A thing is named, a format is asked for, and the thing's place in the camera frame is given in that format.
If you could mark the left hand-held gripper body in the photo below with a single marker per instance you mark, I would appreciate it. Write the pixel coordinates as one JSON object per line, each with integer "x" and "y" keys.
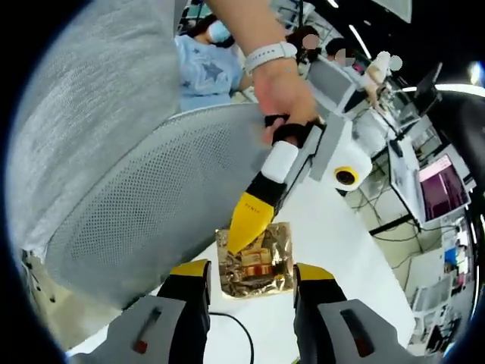
{"x": 352, "y": 151}

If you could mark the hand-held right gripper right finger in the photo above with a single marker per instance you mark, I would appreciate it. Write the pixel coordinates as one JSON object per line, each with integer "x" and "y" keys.
{"x": 314, "y": 326}

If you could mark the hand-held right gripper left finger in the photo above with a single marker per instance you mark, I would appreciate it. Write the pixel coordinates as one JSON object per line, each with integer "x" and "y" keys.
{"x": 185, "y": 322}

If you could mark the gold skincare sachet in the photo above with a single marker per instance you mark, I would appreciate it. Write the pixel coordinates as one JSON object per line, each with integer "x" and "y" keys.
{"x": 261, "y": 273}

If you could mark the person's left hand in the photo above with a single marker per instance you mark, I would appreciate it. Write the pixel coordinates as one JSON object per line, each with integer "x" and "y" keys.
{"x": 284, "y": 91}

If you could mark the silver laptop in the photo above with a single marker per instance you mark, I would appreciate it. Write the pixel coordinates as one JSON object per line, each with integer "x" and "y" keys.
{"x": 443, "y": 189}

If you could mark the grey mesh chair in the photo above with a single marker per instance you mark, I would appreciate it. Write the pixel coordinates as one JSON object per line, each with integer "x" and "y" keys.
{"x": 151, "y": 212}

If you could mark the white wristband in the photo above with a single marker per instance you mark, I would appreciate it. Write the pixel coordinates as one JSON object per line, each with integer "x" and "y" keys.
{"x": 269, "y": 56}

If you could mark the person's grey clothing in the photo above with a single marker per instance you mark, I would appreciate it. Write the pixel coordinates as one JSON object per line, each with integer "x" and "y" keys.
{"x": 94, "y": 95}

